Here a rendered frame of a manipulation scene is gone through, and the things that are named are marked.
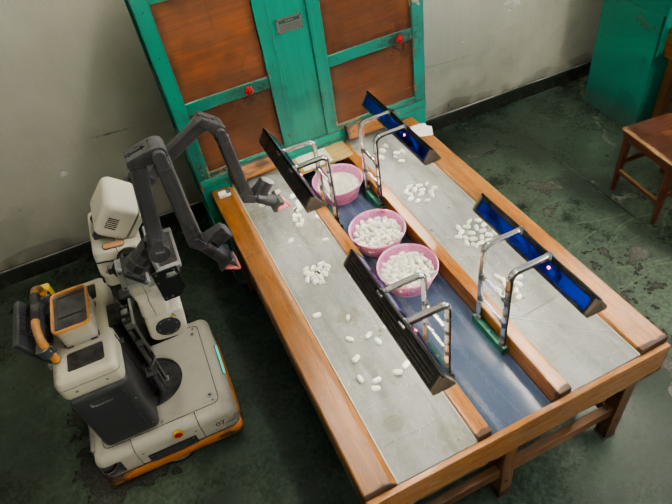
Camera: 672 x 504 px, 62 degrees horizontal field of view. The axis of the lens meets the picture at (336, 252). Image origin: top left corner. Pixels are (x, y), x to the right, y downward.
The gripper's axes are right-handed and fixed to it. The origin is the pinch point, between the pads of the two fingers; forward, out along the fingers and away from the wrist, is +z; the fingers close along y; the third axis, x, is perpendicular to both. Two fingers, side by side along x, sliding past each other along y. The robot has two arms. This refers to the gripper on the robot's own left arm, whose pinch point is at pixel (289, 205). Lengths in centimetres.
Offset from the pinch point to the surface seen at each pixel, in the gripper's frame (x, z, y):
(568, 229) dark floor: -45, 176, -24
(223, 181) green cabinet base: 16.4, -15.6, 40.4
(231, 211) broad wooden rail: 20.4, -16.4, 17.7
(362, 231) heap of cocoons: -11.1, 23.0, -29.3
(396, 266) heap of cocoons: -13, 25, -57
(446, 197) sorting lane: -41, 57, -30
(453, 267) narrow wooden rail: -28, 37, -73
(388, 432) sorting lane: 12, -6, -124
